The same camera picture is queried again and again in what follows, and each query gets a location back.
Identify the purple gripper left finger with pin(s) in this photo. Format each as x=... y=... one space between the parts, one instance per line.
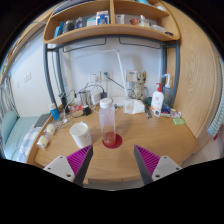
x=73 y=167

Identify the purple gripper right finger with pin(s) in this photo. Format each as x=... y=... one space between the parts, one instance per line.
x=153 y=167

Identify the clear plastic bottle white cap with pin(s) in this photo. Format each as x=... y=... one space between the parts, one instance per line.
x=107 y=121

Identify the white paper cup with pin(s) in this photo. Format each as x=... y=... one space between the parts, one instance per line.
x=81 y=135

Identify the small yellow white packet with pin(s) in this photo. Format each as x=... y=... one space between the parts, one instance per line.
x=43 y=141

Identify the dark red round coaster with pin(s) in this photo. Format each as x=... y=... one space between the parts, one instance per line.
x=117 y=144

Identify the green sticky note pad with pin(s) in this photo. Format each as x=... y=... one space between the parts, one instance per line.
x=178 y=121

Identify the black charger adapter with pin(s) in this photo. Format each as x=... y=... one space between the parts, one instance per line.
x=86 y=110

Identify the white tissue pack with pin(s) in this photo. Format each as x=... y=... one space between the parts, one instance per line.
x=133 y=106

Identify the bed with checkered blanket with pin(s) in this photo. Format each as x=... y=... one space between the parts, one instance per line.
x=18 y=135

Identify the white pump lotion bottle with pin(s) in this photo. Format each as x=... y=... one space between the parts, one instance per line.
x=157 y=101

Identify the clear spray bottle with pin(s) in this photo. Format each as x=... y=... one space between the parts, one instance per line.
x=167 y=89

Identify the groot figurine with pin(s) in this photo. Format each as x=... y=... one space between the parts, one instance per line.
x=140 y=85

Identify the wooden wall shelf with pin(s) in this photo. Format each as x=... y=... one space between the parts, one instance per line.
x=154 y=10

